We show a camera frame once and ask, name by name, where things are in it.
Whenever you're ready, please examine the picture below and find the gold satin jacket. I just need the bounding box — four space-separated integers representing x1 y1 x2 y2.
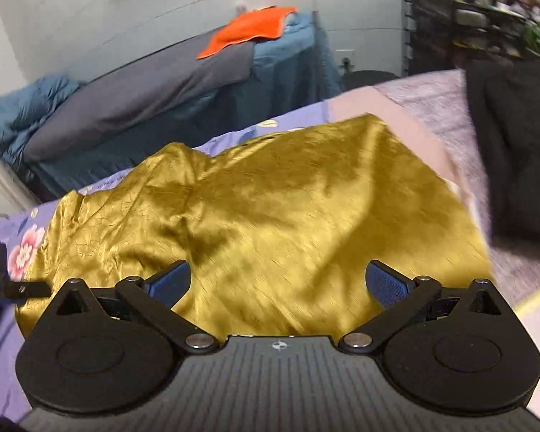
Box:
25 115 490 339

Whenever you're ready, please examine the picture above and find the pink grey blanket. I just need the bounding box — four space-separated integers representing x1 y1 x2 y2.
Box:
328 67 540 426

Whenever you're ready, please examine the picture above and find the black garment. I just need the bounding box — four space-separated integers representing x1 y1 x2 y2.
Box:
465 60 540 241

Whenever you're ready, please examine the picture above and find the teal covered bed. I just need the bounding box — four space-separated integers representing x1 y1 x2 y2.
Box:
0 14 341 201

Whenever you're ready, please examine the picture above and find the orange cloth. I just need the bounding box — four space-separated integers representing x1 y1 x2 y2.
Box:
197 6 297 59

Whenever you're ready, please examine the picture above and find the black wire shelf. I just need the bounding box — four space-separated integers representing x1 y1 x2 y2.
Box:
402 0 540 75

